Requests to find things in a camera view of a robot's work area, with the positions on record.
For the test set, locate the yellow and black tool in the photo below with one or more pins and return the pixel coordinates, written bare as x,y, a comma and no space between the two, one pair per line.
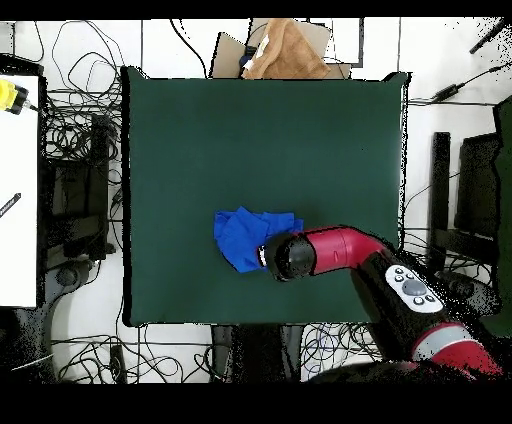
8,96

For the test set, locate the blue shirt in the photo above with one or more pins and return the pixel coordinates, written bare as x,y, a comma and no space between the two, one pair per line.
240,236

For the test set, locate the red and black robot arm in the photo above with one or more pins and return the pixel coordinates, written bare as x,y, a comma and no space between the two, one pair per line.
340,248

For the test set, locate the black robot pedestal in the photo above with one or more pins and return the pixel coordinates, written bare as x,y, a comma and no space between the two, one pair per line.
260,352

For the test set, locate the black rod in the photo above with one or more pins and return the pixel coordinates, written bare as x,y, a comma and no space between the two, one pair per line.
490,36

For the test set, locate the black marker pen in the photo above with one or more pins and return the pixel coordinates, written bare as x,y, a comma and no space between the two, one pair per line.
10,204

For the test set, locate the cardboard box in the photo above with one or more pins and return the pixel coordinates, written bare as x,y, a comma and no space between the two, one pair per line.
228,56

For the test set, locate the white table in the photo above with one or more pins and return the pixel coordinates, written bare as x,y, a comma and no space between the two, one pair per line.
18,180

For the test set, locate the black metal frame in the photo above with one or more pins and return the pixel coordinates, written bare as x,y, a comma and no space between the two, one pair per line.
98,180

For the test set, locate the black chair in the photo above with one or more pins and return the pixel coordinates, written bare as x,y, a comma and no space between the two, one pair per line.
478,184

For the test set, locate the dark green table cloth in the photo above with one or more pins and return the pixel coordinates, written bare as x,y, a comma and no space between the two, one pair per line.
180,120

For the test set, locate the brown towel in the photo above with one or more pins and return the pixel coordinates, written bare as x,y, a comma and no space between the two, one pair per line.
288,56

